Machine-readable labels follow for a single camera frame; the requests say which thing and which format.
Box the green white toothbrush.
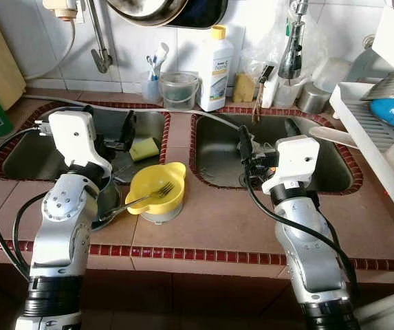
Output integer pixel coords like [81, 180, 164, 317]
[113, 172, 134, 185]

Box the stainless steel bowl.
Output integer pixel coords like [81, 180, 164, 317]
[94, 175, 130, 231]

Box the yellow plastic bowl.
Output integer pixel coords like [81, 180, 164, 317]
[126, 162, 187, 215]

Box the white plastic base bowl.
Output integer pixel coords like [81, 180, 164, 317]
[144, 205, 184, 224]

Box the chrome kitchen faucet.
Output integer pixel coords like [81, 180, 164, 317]
[279, 0, 309, 80]

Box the yellow green dish sponge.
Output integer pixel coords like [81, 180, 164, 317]
[129, 136, 160, 162]

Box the steel sink basin with drain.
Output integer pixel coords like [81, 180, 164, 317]
[193, 113, 354, 193]

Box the small steel cup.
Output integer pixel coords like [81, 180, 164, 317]
[298, 82, 331, 114]

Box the beige rice paddle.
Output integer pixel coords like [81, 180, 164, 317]
[310, 126, 359, 149]

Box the white black brush holder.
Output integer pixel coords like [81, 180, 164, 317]
[257, 64, 280, 109]

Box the clear toothbrush cup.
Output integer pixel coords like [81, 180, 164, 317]
[144, 72, 163, 104]

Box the plain yellow sponge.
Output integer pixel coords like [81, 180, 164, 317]
[233, 72, 256, 104]

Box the clear plastic pail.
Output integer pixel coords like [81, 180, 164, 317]
[159, 71, 201, 111]

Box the blue toothbrush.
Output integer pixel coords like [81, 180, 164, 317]
[146, 56, 157, 80]

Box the white plastic dish rack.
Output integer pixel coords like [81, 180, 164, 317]
[329, 81, 394, 238]

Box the white detergent bottle yellow cap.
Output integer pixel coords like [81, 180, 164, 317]
[198, 25, 235, 112]

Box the clear plastic bag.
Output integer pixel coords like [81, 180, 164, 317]
[241, 24, 300, 76]

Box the blue plastic bowl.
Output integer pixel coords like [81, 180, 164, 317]
[370, 96, 394, 128]

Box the upturned steel basin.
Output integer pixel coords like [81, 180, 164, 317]
[365, 72, 394, 102]

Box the hanging steel wok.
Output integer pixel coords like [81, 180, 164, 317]
[106, 0, 187, 27]

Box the beige water purifier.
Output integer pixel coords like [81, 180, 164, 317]
[0, 0, 27, 111]

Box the beige tap water filter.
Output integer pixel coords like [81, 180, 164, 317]
[43, 0, 80, 21]

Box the hanging black pan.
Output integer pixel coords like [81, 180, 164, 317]
[166, 0, 228, 30]

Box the grey metal bar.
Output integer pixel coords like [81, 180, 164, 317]
[351, 285, 394, 330]

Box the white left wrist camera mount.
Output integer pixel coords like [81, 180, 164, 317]
[47, 110, 113, 181]

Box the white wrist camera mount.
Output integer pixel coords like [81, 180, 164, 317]
[47, 110, 113, 181]
[261, 136, 320, 195]

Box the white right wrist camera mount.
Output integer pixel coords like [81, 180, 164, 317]
[261, 136, 320, 195]

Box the brown hanging strap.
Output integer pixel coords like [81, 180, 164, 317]
[252, 96, 266, 124]

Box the grey water hose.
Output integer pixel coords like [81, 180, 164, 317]
[25, 95, 245, 133]

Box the chrome wall tap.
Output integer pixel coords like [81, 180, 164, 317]
[87, 0, 113, 73]

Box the white filter hose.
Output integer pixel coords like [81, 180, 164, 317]
[25, 19, 77, 80]

